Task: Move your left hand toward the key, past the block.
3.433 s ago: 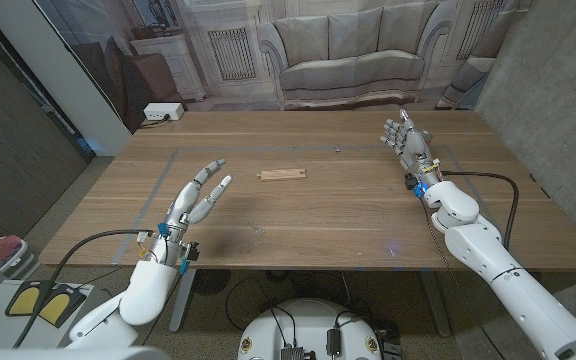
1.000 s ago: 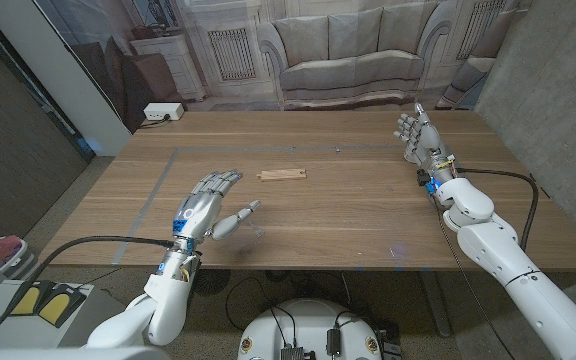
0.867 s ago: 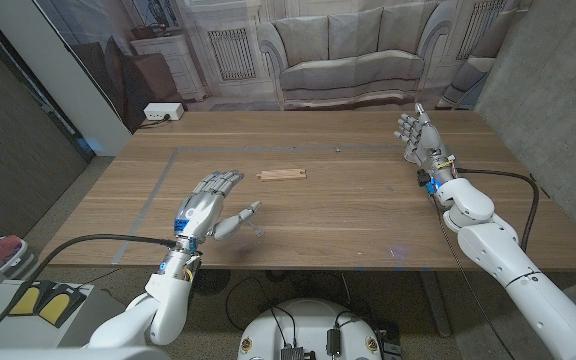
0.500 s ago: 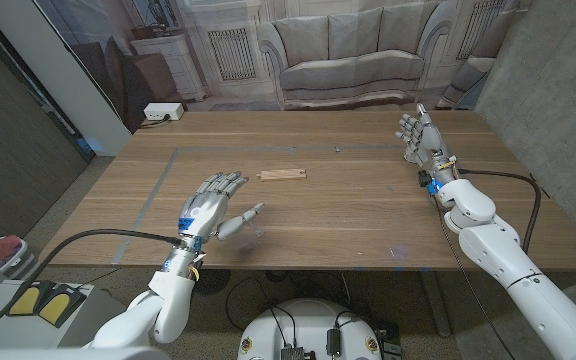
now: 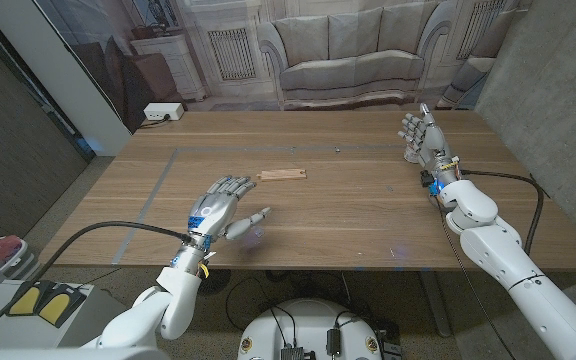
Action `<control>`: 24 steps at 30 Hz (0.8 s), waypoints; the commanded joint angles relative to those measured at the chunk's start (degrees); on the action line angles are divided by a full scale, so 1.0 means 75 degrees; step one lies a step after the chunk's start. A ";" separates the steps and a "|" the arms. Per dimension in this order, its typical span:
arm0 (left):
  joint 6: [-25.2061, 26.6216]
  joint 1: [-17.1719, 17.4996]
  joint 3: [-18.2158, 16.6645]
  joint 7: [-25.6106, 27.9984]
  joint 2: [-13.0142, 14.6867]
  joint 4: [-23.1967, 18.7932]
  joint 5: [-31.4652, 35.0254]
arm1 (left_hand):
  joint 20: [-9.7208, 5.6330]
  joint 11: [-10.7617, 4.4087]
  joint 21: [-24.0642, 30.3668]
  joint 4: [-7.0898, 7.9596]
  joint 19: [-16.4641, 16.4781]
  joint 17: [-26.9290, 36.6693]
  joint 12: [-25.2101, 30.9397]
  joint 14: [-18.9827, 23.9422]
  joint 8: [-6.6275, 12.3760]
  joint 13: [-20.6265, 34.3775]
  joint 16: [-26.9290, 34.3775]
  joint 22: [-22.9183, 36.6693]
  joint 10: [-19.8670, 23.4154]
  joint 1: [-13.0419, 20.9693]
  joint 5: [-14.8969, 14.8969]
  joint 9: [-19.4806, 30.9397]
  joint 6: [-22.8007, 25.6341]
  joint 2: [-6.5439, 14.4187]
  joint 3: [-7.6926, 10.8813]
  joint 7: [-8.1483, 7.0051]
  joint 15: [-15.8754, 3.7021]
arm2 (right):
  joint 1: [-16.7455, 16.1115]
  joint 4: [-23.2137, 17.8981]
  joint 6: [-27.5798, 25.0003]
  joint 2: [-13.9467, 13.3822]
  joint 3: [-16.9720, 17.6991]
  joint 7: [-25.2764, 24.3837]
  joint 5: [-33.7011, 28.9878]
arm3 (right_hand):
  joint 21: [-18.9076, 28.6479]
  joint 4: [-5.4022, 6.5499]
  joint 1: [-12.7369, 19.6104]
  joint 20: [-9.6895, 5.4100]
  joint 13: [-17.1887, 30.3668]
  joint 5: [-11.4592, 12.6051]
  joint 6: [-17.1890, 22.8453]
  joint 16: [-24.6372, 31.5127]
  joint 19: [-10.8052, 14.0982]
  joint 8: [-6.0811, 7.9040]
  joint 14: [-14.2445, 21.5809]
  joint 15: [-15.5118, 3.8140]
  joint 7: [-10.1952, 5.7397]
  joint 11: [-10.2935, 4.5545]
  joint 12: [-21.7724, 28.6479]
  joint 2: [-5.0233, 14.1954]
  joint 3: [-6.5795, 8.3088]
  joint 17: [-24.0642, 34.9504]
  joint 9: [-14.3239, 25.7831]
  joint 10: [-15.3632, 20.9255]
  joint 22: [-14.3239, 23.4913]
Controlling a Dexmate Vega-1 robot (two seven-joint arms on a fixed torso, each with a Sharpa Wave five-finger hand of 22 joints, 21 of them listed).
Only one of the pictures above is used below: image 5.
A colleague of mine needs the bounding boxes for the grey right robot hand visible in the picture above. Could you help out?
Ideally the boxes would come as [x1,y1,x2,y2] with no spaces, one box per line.
[397,102,463,186]

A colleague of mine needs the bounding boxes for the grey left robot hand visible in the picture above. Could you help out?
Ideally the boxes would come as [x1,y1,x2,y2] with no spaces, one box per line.
[186,174,272,249]

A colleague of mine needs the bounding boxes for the flat wooden block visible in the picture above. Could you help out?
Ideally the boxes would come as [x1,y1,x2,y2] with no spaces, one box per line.
[256,168,308,182]

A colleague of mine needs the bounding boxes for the short grey tape strip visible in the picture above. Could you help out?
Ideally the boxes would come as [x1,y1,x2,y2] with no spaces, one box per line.
[111,148,182,265]

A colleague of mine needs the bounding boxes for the white power box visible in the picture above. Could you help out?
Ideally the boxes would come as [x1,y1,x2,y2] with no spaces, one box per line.
[143,102,185,122]

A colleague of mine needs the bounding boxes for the printed living room backdrop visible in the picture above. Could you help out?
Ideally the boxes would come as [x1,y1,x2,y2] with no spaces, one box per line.
[35,0,534,135]

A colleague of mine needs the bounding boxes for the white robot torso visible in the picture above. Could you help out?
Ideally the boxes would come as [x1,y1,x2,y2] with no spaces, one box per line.
[237,298,384,360]

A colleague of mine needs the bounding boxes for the white side table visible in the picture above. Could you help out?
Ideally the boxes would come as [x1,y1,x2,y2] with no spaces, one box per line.
[0,278,130,351]

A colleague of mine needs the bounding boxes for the grey table leg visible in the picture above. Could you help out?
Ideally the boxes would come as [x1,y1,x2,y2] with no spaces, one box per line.
[419,269,453,338]

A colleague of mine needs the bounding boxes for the black adapter box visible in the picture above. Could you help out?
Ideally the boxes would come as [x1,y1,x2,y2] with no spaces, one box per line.
[325,327,342,358]

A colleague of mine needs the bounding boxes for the yellow foot pedal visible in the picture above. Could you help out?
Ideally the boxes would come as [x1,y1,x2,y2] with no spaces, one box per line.
[7,283,45,318]
[37,285,87,329]

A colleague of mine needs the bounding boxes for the white partition panel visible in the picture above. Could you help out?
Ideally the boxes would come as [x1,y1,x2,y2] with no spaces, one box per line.
[0,0,133,157]

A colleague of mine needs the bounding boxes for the clear plastic container red contents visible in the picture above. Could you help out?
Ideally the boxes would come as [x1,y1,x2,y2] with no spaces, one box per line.
[0,234,37,281]

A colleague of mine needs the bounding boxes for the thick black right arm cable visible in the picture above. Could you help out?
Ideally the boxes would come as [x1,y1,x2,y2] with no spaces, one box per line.
[460,169,552,256]

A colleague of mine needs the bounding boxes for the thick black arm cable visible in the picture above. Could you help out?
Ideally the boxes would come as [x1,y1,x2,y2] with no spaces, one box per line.
[0,220,194,346]
[460,169,552,256]

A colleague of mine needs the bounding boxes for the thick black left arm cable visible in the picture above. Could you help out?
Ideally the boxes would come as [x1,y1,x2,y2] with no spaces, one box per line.
[0,220,194,346]

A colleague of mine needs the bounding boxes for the thin black cable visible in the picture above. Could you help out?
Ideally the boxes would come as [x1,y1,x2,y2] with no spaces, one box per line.
[433,195,518,360]

